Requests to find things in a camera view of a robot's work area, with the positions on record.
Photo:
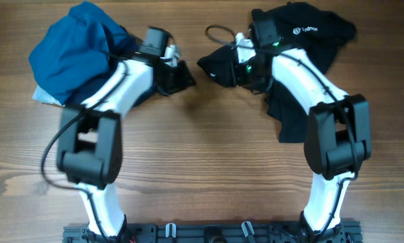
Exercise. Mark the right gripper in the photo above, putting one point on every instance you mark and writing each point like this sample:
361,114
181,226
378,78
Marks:
239,77

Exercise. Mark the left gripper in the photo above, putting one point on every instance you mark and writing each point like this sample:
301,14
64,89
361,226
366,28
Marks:
185,82

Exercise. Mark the black polo shirt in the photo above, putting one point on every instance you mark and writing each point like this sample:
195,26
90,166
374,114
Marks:
319,33

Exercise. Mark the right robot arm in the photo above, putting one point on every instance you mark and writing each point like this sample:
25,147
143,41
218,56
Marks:
338,137

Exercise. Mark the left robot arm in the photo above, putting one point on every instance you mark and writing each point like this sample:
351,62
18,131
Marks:
90,147

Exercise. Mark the dark teal garment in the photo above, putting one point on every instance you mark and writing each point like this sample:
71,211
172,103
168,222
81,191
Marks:
120,45

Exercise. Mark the bright blue shirt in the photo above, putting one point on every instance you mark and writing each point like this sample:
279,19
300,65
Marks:
74,50

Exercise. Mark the light grey cloth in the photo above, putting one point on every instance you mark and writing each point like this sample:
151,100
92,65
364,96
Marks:
42,96

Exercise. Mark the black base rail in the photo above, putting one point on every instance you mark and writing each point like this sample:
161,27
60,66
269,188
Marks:
276,231

